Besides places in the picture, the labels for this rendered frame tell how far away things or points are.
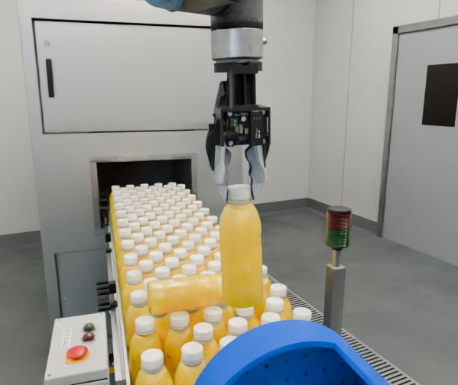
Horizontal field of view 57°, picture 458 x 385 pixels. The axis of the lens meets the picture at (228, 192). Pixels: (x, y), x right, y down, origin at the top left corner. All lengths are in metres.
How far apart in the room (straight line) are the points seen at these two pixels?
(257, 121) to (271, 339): 0.30
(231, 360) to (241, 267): 0.16
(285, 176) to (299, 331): 5.20
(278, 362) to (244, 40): 0.46
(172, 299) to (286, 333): 0.36
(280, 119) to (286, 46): 0.90
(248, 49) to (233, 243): 0.29
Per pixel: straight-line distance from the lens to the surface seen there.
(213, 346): 0.89
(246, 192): 0.67
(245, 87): 0.60
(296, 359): 0.68
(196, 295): 0.91
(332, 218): 1.13
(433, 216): 4.51
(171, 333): 0.93
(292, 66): 5.72
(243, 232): 0.67
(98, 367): 0.81
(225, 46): 0.61
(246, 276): 0.70
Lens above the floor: 1.55
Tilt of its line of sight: 13 degrees down
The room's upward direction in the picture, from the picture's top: straight up
